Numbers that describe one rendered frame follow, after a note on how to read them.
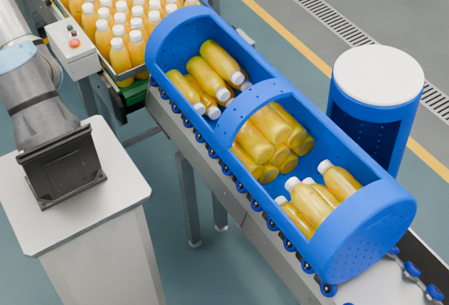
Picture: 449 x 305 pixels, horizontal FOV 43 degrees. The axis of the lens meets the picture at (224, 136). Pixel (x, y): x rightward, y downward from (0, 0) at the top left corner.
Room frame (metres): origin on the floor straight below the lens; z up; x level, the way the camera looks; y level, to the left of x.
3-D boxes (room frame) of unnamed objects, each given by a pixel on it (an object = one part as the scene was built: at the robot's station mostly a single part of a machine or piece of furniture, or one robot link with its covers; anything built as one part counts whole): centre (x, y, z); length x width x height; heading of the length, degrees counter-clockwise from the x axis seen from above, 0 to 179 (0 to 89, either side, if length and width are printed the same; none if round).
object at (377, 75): (1.32, -0.49, 1.03); 0.28 x 0.28 x 0.01
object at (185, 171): (1.38, 0.16, 0.31); 0.06 x 0.06 x 0.63; 30
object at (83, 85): (1.50, 0.49, 0.50); 0.04 x 0.04 x 1.00; 30
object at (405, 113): (1.32, -0.49, 0.59); 0.28 x 0.28 x 0.88
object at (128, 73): (1.54, 0.17, 0.96); 0.40 x 0.01 x 0.03; 120
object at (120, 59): (1.49, 0.33, 0.98); 0.07 x 0.07 x 0.17
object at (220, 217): (1.45, 0.04, 0.31); 0.06 x 0.06 x 0.63; 30
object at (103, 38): (1.59, 0.39, 0.98); 0.07 x 0.07 x 0.17
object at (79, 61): (1.50, 0.49, 1.05); 0.20 x 0.10 x 0.10; 30
